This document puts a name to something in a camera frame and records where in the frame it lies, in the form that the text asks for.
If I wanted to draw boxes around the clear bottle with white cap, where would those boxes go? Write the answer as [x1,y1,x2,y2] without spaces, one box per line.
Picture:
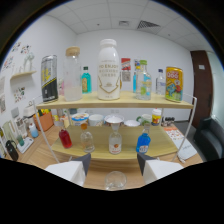
[108,123,123,155]

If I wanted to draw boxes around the silver soda water can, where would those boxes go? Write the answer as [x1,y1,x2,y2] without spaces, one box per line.
[40,54,60,104]

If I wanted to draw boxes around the printed paper cup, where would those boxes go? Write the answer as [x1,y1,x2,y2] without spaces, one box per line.
[71,112,90,127]

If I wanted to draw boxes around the small light blue cup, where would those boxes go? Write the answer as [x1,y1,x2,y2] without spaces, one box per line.
[28,123,40,139]

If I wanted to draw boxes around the blue liquid bottle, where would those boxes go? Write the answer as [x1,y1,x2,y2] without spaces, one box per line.
[135,122,152,154]

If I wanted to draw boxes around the small red liquid bottle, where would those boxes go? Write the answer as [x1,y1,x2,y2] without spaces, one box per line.
[54,120,73,150]

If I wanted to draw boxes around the clear bottle with orange cap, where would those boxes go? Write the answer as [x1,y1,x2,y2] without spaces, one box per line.
[79,122,96,154]

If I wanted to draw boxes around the white notebook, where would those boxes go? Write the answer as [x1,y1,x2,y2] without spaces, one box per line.
[173,138,198,161]

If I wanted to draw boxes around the two-tier wooden shelf rack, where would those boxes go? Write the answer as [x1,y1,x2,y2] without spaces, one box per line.
[32,90,198,164]

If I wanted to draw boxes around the orange patterned pamphlet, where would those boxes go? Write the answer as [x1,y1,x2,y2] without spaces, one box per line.
[163,126,184,141]

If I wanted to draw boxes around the clear drinking glass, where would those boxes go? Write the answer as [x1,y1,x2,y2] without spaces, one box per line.
[104,170,128,192]

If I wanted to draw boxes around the white mug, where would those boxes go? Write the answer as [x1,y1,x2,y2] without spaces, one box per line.
[136,113,153,127]

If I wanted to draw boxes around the white container with red lid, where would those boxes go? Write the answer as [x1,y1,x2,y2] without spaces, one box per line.
[151,108,163,127]

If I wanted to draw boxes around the white tray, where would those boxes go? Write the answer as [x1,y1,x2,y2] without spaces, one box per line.
[16,136,35,154]

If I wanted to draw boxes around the orange pot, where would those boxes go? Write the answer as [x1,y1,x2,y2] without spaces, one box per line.
[33,111,55,132]

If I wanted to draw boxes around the black kettle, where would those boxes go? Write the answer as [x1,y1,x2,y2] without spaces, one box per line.
[5,139,20,162]

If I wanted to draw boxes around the black chair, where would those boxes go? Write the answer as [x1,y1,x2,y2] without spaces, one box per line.
[193,116,224,162]

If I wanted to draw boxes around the white bowl with dark rim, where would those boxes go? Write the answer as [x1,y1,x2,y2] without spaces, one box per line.
[103,113,125,126]

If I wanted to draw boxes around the small pink bottle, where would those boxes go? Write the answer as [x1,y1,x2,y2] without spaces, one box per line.
[58,78,66,97]

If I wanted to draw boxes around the clear bottle with blue cap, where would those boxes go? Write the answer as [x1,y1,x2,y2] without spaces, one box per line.
[155,68,167,96]

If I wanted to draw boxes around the yellow cartoon can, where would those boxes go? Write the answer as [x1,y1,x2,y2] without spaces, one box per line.
[165,66,184,103]

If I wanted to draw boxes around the clear bottle with green cap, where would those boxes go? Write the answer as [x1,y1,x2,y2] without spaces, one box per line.
[135,59,153,101]

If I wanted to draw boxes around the small teal bottle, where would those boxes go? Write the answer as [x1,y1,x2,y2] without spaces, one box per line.
[80,66,93,95]

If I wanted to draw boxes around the slim blue bottle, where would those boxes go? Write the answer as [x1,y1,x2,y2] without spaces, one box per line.
[132,64,139,94]

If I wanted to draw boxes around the dark brown door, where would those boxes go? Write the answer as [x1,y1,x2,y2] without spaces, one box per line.
[189,49,214,129]

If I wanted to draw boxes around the glass bottle with cork lid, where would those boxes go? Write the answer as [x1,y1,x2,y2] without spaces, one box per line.
[63,46,83,102]

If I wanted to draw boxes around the large white bottle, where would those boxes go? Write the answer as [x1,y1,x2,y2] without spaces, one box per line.
[97,38,121,101]

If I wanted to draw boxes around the ceiling air vent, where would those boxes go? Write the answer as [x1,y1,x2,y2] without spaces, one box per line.
[136,19,161,30]

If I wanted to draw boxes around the wooden wall shelf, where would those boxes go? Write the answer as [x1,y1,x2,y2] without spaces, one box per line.
[9,69,38,81]

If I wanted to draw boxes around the red wall poster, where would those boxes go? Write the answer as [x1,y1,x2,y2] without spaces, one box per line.
[120,57,132,83]

